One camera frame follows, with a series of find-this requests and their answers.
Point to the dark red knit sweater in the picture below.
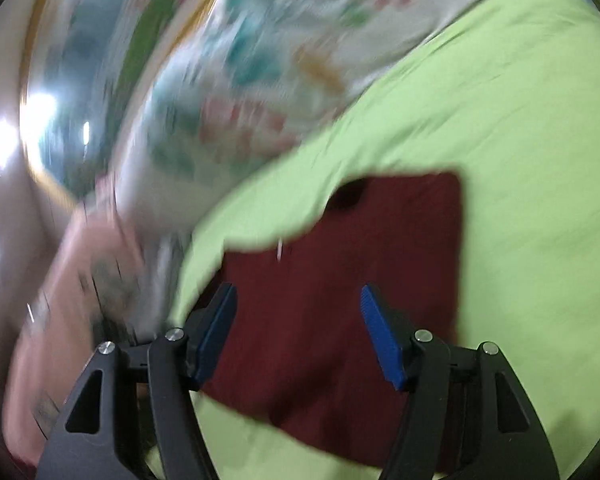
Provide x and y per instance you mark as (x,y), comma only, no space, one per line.
(298,355)

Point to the white floral quilt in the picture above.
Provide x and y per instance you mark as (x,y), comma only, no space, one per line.
(253,80)

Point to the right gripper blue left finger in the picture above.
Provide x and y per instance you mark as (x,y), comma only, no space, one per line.
(179,363)

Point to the gold framed landscape painting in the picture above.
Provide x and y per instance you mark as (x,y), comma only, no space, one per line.
(113,91)

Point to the light green bed sheet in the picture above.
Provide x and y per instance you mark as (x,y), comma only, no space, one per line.
(509,97)

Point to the pink pillow with plaid hearts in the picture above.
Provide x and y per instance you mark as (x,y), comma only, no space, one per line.
(104,284)

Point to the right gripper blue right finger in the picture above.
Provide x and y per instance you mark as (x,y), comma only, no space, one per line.
(417,364)

